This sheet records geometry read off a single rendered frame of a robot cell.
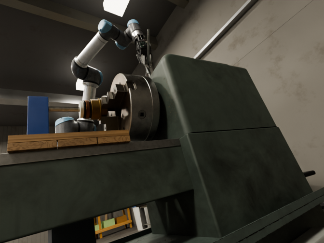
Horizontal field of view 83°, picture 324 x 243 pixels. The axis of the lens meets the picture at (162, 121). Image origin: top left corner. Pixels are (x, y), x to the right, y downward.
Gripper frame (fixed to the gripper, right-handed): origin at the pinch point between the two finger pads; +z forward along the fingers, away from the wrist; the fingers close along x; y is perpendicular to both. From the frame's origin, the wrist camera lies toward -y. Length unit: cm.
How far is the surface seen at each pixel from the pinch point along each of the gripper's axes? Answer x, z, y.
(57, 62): -147, -431, -408
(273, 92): 237, -27, -148
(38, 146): -46, 49, 36
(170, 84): -2.3, 31.4, 24.4
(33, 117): -52, 33, 24
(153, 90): -9.4, 30.9, 21.6
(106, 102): -28.1, 29.7, 18.2
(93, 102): -32.9, 28.1, 17.7
